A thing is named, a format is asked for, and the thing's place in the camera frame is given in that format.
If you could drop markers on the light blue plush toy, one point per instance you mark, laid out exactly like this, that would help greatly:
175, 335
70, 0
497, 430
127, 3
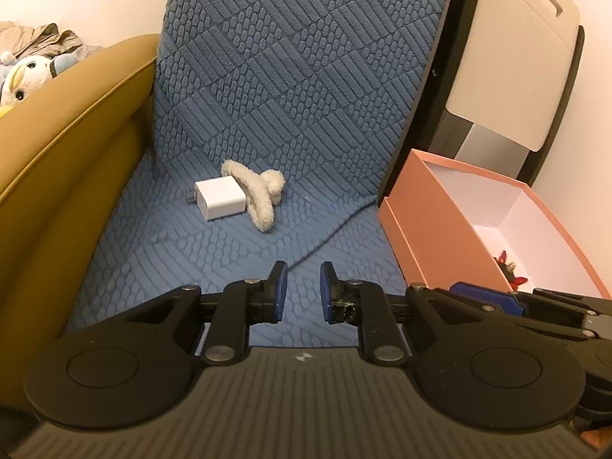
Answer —
5, 57

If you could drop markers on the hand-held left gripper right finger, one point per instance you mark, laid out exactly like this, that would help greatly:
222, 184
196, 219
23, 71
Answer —
327, 291

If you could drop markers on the beige folding table black frame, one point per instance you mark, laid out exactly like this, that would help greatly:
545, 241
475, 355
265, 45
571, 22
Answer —
516, 67

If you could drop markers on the blue textured seat cushion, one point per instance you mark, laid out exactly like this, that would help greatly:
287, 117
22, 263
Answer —
296, 81

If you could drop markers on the beige padded jacket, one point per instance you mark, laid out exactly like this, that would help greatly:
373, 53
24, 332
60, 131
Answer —
43, 38

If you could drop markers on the fluffy beige hair claw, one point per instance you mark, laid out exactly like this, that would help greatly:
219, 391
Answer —
260, 196

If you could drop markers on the white charger plug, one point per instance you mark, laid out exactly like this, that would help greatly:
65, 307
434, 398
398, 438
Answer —
220, 199

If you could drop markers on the white duck plush toy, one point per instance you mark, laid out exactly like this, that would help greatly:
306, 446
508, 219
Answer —
24, 79

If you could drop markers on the person's right hand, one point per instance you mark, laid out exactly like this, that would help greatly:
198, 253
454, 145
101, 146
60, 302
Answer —
596, 438

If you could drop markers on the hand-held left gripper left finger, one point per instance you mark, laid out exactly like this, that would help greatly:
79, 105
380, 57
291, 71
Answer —
279, 291

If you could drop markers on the pink cardboard box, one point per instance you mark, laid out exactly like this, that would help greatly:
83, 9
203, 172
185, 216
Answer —
478, 191

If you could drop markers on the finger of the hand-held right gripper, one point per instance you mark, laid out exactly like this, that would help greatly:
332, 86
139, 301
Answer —
569, 296
483, 297

